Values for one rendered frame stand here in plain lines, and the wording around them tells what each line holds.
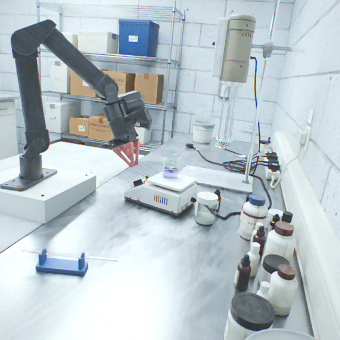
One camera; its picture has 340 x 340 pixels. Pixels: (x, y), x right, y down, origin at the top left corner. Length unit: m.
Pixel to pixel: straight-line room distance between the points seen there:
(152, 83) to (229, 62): 1.93
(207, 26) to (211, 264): 2.81
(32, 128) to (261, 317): 0.72
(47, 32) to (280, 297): 0.81
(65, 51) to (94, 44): 2.31
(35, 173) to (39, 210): 0.15
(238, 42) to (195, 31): 2.17
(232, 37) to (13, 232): 0.91
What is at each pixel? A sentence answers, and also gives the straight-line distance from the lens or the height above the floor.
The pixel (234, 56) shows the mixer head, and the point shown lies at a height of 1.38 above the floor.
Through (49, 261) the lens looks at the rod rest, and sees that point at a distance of 0.68.
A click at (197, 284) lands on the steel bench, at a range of 0.65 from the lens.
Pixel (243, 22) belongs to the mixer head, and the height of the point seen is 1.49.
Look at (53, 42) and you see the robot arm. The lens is 0.92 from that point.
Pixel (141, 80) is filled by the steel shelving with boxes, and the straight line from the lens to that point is 3.04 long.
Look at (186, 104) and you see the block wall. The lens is 3.29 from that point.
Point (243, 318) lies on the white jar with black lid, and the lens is 0.49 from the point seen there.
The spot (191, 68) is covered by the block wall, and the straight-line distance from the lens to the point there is 3.27.
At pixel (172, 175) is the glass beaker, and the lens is 0.91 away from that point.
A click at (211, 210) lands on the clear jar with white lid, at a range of 0.85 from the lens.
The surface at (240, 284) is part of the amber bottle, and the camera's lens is 0.65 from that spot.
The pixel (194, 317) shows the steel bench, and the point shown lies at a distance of 0.58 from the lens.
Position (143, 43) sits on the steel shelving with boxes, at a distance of 3.08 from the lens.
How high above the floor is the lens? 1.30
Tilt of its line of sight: 18 degrees down
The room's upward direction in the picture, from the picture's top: 6 degrees clockwise
